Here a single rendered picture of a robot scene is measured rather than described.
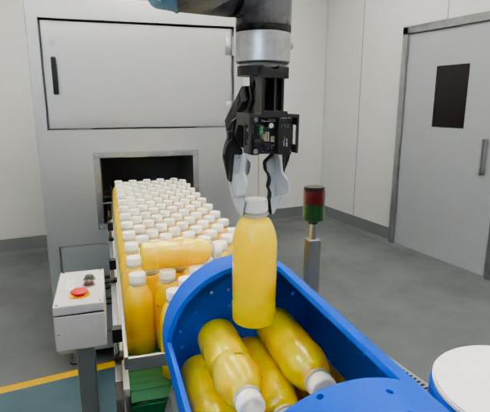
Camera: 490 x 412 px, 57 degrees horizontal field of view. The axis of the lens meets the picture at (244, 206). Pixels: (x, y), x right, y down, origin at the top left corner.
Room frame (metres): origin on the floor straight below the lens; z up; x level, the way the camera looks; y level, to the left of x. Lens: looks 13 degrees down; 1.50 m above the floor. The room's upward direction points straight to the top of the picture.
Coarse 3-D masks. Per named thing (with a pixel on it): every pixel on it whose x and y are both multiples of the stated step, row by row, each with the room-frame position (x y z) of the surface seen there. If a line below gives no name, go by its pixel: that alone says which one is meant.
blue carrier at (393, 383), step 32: (192, 288) 0.70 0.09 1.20; (224, 288) 0.76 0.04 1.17; (288, 288) 0.80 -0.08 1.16; (192, 320) 0.75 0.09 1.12; (320, 320) 0.75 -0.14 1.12; (192, 352) 0.75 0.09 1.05; (352, 352) 0.64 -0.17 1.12; (352, 384) 0.39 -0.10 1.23; (384, 384) 0.39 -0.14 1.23; (416, 384) 0.42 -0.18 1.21
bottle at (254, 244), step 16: (240, 224) 0.66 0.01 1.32; (256, 224) 0.65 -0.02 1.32; (272, 224) 0.67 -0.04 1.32; (240, 240) 0.65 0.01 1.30; (256, 240) 0.64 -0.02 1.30; (272, 240) 0.65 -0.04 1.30; (240, 256) 0.65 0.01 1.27; (256, 256) 0.64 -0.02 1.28; (272, 256) 0.65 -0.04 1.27; (240, 272) 0.65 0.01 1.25; (256, 272) 0.64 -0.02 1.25; (272, 272) 0.65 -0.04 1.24; (240, 288) 0.65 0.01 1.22; (256, 288) 0.64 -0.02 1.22; (272, 288) 0.65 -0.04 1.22; (240, 304) 0.65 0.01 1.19; (256, 304) 0.64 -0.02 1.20; (272, 304) 0.66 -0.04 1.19; (240, 320) 0.65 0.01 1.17; (256, 320) 0.64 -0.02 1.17; (272, 320) 0.66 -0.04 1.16
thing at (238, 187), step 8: (240, 160) 0.65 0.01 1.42; (248, 160) 0.66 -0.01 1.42; (240, 168) 0.65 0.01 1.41; (248, 168) 0.66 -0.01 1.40; (232, 176) 0.65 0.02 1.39; (240, 176) 0.64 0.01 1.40; (232, 184) 0.65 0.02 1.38; (240, 184) 0.64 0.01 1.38; (232, 192) 0.65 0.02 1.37; (240, 192) 0.63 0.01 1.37; (240, 200) 0.65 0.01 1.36; (240, 208) 0.65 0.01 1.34
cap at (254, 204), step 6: (246, 198) 0.68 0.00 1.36; (252, 198) 0.68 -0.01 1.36; (258, 198) 0.68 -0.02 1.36; (264, 198) 0.68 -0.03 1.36; (246, 204) 0.66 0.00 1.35; (252, 204) 0.65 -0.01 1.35; (258, 204) 0.65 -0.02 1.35; (264, 204) 0.66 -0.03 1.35; (246, 210) 0.66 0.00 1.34; (252, 210) 0.66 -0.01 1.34; (258, 210) 0.66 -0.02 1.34; (264, 210) 0.66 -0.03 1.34
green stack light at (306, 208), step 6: (306, 204) 1.29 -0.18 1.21; (324, 204) 1.29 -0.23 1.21; (306, 210) 1.29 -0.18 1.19; (312, 210) 1.27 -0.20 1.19; (318, 210) 1.28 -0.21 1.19; (324, 210) 1.30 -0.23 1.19; (306, 216) 1.28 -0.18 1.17; (312, 216) 1.27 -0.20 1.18; (318, 216) 1.28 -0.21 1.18; (324, 216) 1.30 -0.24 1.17
